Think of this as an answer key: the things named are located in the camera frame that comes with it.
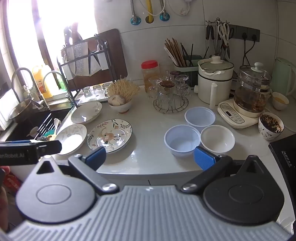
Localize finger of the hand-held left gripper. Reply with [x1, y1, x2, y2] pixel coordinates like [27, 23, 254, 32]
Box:
[35, 140, 63, 155]

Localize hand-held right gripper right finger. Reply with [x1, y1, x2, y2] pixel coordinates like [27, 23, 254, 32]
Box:
[180, 146, 266, 193]

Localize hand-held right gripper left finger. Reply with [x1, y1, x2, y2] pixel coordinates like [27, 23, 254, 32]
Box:
[36, 146, 119, 194]

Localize white leaf-print deep plate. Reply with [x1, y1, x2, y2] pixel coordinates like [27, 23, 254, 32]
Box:
[70, 101, 102, 125]
[54, 123, 88, 155]

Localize plain white bowl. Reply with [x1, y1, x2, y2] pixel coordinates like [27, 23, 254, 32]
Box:
[200, 125, 236, 154]

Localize floral print plate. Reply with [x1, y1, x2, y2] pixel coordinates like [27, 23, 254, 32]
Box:
[87, 119, 133, 153]

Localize translucent plastic bowl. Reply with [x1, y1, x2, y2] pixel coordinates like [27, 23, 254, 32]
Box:
[184, 107, 216, 128]
[164, 125, 201, 158]

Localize black kitchen sink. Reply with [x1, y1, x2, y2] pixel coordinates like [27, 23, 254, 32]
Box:
[9, 108, 73, 142]

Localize red plastic bag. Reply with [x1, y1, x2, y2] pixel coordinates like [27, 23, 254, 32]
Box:
[3, 173, 22, 193]

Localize stainless steel bowl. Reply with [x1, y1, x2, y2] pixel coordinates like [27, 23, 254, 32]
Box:
[9, 98, 36, 123]

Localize white cloth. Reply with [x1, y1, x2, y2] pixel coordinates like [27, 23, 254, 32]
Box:
[0, 89, 20, 131]

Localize cream kettle heating base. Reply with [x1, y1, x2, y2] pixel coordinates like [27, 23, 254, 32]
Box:
[217, 100, 267, 130]

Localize white ceramic bowl tan base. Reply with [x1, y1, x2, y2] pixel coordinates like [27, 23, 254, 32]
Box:
[108, 95, 133, 114]

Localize orange liquid bottle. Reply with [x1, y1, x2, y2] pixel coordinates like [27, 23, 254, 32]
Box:
[32, 65, 59, 99]

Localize floral cup with tea leaves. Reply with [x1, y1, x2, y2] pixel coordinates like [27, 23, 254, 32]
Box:
[258, 112, 285, 141]

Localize white electric cooking pot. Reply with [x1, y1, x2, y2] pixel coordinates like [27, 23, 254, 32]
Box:
[194, 55, 235, 109]

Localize bundle of dried noodles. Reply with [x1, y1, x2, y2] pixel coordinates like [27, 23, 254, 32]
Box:
[107, 78, 141, 101]

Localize small steel faucet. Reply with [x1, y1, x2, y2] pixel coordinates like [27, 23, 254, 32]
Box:
[43, 71, 68, 93]

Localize tall steel faucet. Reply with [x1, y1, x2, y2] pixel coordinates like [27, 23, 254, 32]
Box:
[11, 67, 49, 109]

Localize black stove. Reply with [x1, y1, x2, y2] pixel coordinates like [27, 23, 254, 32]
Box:
[268, 134, 296, 209]

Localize glass kettle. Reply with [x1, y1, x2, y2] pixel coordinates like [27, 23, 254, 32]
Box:
[233, 62, 273, 113]

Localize green chopstick holder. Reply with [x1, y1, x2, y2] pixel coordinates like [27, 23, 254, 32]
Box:
[173, 55, 203, 82]

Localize patterned knife holder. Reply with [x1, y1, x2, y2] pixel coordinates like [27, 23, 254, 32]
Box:
[73, 42, 90, 76]

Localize small cup with yellow liquid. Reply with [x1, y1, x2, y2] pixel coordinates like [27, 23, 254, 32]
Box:
[272, 92, 290, 111]

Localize bundle of black chopsticks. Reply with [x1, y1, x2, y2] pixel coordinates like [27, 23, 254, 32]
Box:
[180, 43, 194, 67]

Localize dark brown cutting board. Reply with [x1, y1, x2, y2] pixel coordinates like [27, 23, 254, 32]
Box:
[66, 28, 128, 91]

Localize bundle of wooden chopsticks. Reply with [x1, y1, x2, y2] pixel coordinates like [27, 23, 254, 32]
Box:
[164, 38, 188, 67]

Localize pale green electric kettle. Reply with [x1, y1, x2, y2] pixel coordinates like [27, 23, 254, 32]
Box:
[270, 57, 296, 98]

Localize white kitchen scissors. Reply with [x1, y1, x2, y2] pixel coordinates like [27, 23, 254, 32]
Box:
[217, 22, 232, 59]

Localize black hanging utensil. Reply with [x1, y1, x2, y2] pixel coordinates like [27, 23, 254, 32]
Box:
[206, 21, 214, 40]

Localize window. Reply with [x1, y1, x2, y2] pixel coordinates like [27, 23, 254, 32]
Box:
[0, 0, 98, 77]

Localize yellow pipe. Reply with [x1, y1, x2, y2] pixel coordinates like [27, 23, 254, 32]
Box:
[144, 0, 154, 24]

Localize round wire cup rack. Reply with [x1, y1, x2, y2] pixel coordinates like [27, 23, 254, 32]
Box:
[153, 95, 189, 114]

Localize black wire dish rack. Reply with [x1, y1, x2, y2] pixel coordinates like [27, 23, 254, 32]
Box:
[57, 34, 121, 109]

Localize dark wall socket strip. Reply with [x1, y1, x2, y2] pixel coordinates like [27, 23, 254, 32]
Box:
[228, 24, 261, 42]

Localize white cable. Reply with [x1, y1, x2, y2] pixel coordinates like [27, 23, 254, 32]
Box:
[139, 0, 167, 16]

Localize braided metal hose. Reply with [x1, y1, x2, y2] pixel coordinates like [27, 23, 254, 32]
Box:
[129, 0, 137, 18]

